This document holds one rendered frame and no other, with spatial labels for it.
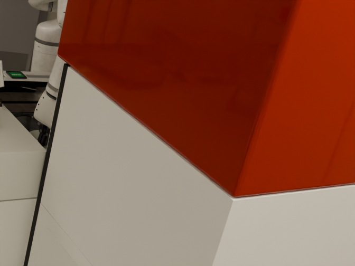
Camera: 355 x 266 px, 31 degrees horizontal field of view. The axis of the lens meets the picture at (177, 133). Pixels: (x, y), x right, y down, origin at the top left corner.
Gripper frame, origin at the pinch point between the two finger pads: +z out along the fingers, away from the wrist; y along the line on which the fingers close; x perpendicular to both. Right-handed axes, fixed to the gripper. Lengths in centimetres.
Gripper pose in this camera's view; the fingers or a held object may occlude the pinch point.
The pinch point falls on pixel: (43, 139)
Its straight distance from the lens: 197.8
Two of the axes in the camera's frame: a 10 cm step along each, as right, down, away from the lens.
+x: -3.9, 2.4, -8.9
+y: -8.4, -4.8, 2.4
